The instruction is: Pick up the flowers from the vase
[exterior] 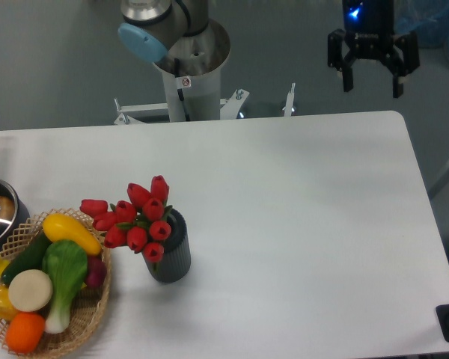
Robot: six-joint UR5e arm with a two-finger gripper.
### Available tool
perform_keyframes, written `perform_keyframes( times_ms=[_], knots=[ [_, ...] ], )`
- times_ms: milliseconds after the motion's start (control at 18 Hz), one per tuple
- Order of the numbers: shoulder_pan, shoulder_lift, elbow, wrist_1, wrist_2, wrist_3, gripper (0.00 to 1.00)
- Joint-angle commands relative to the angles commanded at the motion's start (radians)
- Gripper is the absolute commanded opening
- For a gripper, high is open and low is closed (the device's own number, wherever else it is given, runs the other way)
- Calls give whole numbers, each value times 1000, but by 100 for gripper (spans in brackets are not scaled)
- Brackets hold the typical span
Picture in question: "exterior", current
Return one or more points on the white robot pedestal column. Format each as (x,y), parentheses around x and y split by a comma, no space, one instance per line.
(194,86)

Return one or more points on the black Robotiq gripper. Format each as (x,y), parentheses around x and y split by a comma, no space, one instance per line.
(369,34)

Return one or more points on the dark green cucumber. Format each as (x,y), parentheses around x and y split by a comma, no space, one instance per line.
(30,258)

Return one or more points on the purple red onion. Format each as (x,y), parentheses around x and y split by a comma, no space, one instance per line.
(97,272)

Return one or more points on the round cream bun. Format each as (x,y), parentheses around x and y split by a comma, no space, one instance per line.
(30,290)

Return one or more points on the dark grey ribbed vase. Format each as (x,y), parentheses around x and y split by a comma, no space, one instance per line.
(176,260)

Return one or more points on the orange fruit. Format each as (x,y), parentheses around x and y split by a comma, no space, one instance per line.
(24,332)

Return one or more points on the yellow squash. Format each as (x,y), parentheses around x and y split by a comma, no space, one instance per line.
(58,226)

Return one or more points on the yellow bell pepper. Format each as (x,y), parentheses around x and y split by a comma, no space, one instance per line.
(7,310)

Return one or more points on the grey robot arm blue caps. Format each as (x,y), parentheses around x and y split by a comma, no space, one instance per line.
(151,28)

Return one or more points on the white metal base frame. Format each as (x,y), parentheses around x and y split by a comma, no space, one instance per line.
(231,108)

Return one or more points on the green bok choy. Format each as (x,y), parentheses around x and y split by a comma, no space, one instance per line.
(66,264)

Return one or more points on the red tulip bouquet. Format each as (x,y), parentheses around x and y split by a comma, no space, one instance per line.
(140,223)

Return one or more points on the blue plastic bag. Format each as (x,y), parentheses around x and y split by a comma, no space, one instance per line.
(428,19)

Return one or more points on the woven wicker basket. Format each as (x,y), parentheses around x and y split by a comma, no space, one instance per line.
(88,307)

